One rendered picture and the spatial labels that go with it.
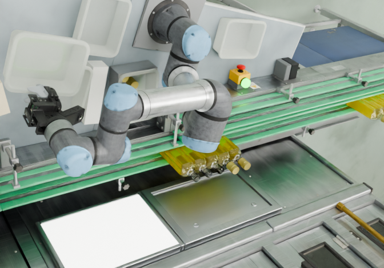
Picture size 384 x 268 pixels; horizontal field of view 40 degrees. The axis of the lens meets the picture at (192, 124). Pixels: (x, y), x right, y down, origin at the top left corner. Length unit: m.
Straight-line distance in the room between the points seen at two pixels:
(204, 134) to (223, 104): 0.11
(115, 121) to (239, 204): 0.98
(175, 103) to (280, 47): 1.24
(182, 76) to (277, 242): 0.73
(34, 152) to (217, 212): 0.73
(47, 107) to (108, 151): 0.21
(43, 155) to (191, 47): 0.68
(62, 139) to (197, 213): 0.89
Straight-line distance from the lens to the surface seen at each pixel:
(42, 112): 1.44
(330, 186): 2.46
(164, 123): 2.17
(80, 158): 1.30
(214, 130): 1.61
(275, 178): 2.43
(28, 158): 2.03
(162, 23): 2.03
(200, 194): 2.18
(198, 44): 1.93
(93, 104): 2.05
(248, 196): 2.22
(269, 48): 2.53
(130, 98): 1.29
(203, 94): 1.50
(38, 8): 1.89
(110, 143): 1.34
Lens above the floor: 2.44
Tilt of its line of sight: 44 degrees down
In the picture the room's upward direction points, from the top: 132 degrees clockwise
